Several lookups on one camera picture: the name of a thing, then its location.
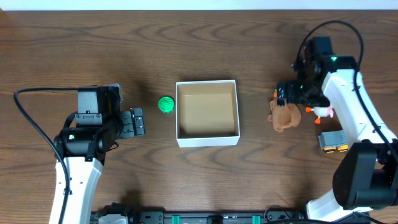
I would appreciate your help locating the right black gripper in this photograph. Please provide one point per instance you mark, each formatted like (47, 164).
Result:
(292, 97)

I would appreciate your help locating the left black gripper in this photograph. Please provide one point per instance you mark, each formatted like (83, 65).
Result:
(127, 124)

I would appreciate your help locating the brown plush bear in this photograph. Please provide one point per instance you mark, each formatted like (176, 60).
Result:
(283, 117)

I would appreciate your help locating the white cardboard box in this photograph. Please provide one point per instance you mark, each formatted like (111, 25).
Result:
(207, 113)

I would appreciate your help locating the grey yellow toy truck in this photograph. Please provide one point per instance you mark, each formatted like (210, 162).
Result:
(333, 141)

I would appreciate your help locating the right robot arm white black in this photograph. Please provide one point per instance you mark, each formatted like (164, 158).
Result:
(366, 179)

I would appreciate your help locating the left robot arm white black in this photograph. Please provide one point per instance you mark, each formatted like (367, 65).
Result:
(83, 150)

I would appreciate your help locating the green round toy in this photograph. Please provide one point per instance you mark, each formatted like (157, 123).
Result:
(166, 104)

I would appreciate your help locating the pink white duck toy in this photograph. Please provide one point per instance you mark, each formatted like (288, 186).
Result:
(320, 112)

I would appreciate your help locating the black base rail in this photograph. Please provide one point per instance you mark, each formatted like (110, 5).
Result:
(119, 213)

